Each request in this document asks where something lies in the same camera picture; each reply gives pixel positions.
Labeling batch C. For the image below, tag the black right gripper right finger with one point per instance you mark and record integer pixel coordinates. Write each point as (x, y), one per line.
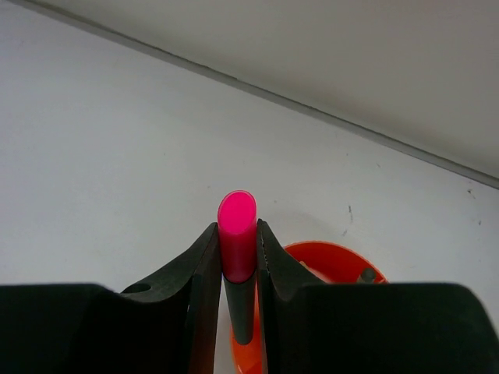
(309, 326)

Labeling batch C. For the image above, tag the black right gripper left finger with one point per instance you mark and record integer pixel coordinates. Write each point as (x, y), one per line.
(164, 323)

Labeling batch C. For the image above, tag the pink cap black highlighter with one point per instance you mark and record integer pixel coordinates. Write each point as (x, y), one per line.
(237, 234)

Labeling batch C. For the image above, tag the orange round desk organizer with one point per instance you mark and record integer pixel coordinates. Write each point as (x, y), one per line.
(332, 263)

